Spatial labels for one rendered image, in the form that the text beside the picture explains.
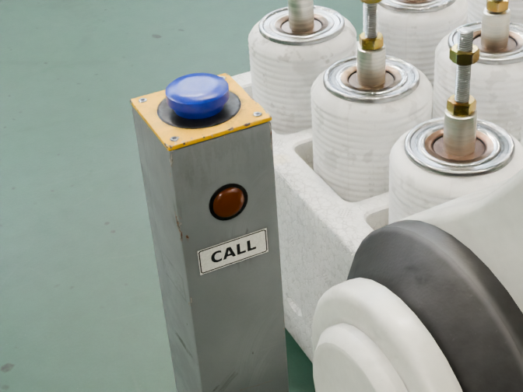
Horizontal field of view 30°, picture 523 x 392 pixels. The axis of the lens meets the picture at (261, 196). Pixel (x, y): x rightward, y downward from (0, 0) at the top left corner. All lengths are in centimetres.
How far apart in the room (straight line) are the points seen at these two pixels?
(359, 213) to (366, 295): 37
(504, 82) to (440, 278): 44
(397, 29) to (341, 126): 17
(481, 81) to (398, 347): 46
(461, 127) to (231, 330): 21
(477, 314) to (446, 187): 30
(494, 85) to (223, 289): 29
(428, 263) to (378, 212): 37
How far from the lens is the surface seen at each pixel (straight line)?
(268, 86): 86
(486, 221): 37
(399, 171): 68
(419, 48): 90
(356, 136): 75
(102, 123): 127
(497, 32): 82
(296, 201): 78
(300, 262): 82
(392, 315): 37
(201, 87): 61
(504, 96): 81
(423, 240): 39
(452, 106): 67
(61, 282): 101
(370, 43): 76
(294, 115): 86
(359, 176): 77
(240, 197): 62
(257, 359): 72
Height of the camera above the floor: 62
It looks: 35 degrees down
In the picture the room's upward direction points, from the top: 4 degrees counter-clockwise
